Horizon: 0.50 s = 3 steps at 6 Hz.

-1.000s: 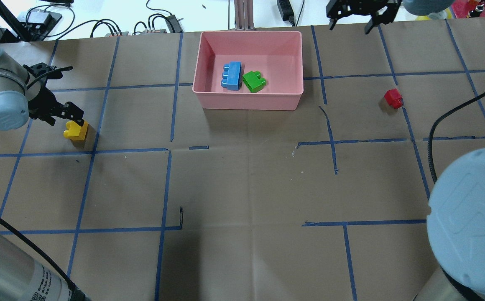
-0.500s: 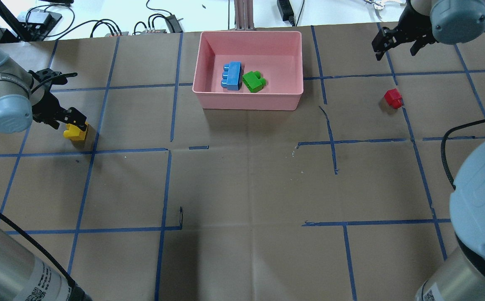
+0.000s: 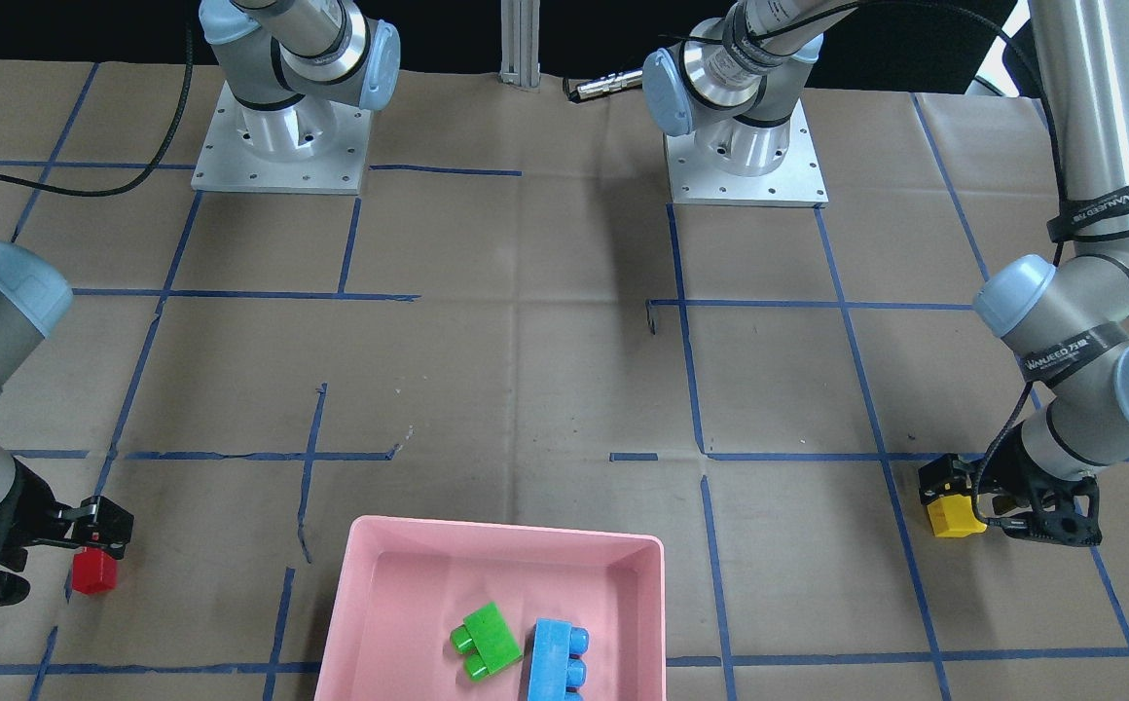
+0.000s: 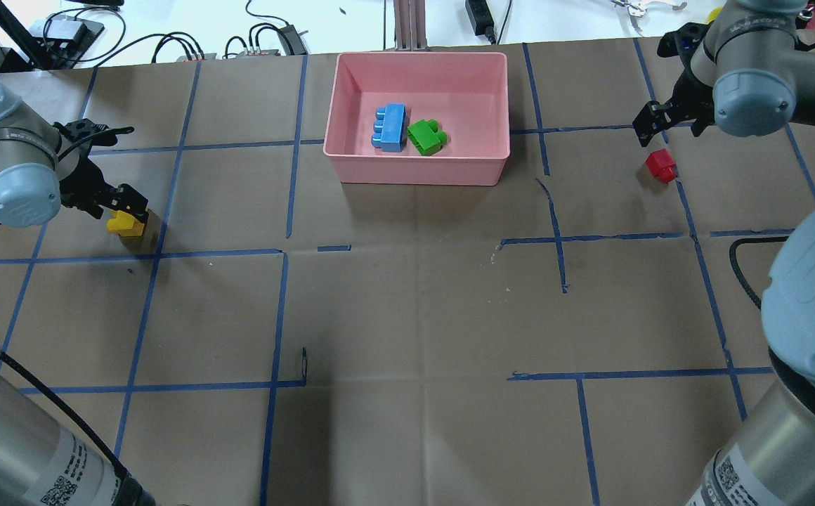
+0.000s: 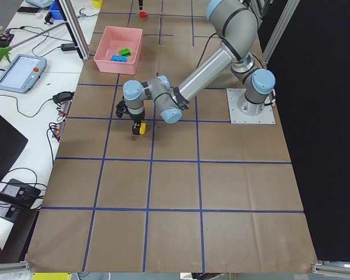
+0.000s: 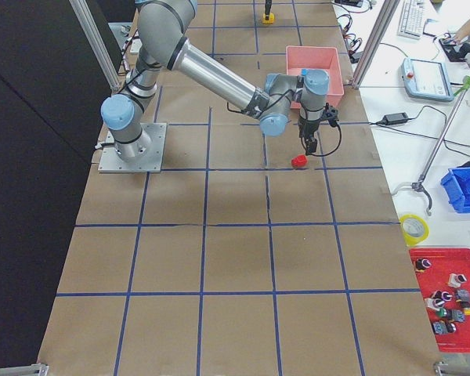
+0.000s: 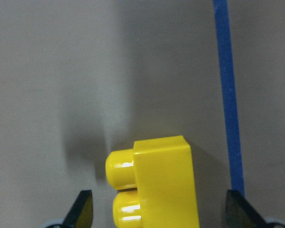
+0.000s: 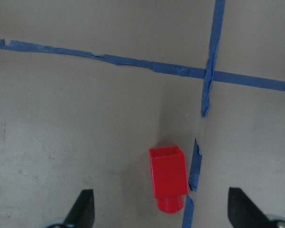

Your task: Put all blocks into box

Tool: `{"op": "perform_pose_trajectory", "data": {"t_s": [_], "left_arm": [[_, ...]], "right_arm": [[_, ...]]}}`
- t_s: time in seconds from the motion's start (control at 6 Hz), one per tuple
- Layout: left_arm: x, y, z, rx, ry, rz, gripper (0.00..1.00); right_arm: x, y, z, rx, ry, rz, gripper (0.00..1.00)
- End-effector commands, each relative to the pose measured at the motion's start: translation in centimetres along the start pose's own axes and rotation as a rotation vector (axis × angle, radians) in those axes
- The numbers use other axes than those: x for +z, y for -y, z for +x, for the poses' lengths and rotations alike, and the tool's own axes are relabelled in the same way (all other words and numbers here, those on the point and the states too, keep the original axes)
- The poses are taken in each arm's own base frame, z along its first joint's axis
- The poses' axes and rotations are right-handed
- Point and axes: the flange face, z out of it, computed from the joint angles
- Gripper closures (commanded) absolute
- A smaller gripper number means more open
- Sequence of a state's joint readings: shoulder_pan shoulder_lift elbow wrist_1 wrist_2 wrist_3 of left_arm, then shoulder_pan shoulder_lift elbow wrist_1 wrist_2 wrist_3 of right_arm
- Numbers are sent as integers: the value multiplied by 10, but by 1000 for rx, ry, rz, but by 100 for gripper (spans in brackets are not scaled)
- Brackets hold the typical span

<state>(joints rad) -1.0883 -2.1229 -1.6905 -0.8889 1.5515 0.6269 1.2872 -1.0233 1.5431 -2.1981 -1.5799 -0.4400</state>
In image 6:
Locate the red plastic tray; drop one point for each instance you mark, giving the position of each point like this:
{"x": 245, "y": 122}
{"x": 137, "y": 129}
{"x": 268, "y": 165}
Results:
{"x": 443, "y": 275}

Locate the yellow toy block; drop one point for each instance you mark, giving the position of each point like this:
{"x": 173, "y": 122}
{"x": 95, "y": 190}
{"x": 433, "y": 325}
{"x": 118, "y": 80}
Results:
{"x": 268, "y": 19}

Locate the long reach grabber tool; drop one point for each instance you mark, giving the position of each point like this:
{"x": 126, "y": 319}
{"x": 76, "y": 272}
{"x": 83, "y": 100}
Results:
{"x": 418, "y": 185}

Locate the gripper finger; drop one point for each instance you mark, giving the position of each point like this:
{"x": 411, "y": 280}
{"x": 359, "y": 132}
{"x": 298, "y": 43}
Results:
{"x": 268, "y": 6}

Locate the black power adapter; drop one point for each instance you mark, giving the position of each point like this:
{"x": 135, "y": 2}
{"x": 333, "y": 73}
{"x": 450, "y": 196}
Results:
{"x": 395, "y": 119}

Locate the white keyboard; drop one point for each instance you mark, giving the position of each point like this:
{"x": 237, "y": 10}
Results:
{"x": 411, "y": 19}

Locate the yellow tape roll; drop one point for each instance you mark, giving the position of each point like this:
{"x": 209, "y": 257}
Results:
{"x": 415, "y": 229}

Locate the red toy block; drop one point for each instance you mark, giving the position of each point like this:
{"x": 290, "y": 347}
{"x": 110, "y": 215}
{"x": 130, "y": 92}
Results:
{"x": 299, "y": 162}

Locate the pink plastic box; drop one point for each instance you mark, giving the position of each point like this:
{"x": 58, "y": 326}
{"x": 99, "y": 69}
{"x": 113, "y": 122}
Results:
{"x": 301, "y": 59}

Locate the blue storage bin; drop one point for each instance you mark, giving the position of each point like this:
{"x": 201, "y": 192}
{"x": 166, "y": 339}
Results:
{"x": 456, "y": 183}

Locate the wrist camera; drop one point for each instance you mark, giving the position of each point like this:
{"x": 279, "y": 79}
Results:
{"x": 330, "y": 114}

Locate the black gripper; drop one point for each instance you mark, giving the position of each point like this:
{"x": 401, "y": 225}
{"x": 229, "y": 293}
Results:
{"x": 308, "y": 128}

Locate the teach pendant tablet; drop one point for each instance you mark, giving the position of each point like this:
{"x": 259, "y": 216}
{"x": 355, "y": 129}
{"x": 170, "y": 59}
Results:
{"x": 425, "y": 79}

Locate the aluminium frame post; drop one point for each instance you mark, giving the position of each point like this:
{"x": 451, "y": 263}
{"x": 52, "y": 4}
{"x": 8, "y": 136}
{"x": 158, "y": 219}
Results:
{"x": 381, "y": 24}

